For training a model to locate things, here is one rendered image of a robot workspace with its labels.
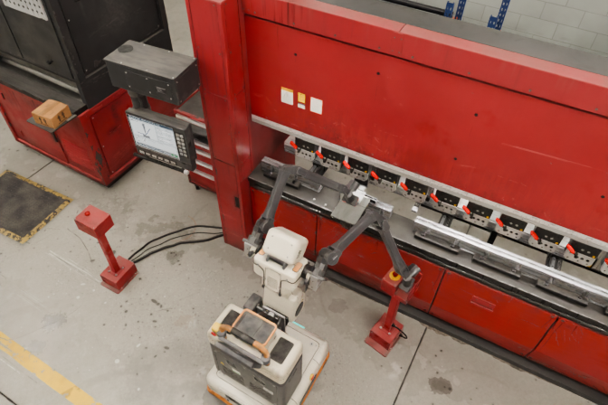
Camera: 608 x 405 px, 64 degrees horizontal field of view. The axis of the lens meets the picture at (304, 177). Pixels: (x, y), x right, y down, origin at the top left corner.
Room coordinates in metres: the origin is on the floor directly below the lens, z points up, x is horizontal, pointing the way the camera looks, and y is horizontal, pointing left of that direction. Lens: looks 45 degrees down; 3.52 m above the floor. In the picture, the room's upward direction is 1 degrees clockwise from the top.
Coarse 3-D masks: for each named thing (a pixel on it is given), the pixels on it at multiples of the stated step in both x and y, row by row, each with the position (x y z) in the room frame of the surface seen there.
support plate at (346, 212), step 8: (368, 200) 2.27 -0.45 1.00; (336, 208) 2.19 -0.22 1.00; (344, 208) 2.19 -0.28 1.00; (352, 208) 2.19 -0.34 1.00; (360, 208) 2.19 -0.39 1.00; (336, 216) 2.12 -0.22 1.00; (344, 216) 2.12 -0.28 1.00; (352, 216) 2.12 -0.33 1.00; (360, 216) 2.13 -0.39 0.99; (352, 224) 2.06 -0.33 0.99
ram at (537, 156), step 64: (256, 64) 2.66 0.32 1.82; (320, 64) 2.45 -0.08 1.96; (384, 64) 2.28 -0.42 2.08; (320, 128) 2.44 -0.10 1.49; (384, 128) 2.25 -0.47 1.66; (448, 128) 2.09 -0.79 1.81; (512, 128) 1.95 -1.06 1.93; (576, 128) 1.82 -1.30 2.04; (448, 192) 2.04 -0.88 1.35; (512, 192) 1.89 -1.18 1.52; (576, 192) 1.76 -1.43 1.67
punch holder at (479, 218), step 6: (468, 204) 1.98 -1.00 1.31; (474, 204) 1.96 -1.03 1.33; (474, 210) 1.95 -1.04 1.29; (480, 210) 1.94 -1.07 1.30; (486, 210) 1.93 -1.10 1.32; (492, 210) 1.91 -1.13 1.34; (462, 216) 1.98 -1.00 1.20; (468, 216) 1.96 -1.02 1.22; (474, 216) 1.95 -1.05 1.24; (480, 216) 1.93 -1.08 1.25; (486, 216) 1.92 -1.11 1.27; (474, 222) 1.94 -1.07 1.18; (480, 222) 1.92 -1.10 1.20; (486, 222) 1.91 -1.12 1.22
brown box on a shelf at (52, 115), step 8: (48, 104) 3.14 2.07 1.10; (56, 104) 3.13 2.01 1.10; (64, 104) 3.14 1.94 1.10; (32, 112) 3.03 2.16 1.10; (40, 112) 3.03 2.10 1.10; (48, 112) 3.03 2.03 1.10; (56, 112) 3.04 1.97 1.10; (64, 112) 3.09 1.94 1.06; (32, 120) 3.06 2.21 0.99; (40, 120) 3.00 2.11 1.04; (48, 120) 2.97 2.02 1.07; (56, 120) 3.00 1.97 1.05; (64, 120) 3.06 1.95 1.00; (48, 128) 2.96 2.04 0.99; (56, 128) 2.96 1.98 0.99
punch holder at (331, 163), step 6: (324, 150) 2.43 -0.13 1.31; (330, 150) 2.40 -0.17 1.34; (324, 156) 2.42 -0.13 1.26; (330, 156) 2.40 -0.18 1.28; (336, 156) 2.38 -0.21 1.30; (342, 156) 2.39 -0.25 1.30; (330, 162) 2.40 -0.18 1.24; (336, 162) 2.38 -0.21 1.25; (342, 162) 2.41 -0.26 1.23; (330, 168) 2.40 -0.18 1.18; (336, 168) 2.38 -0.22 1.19
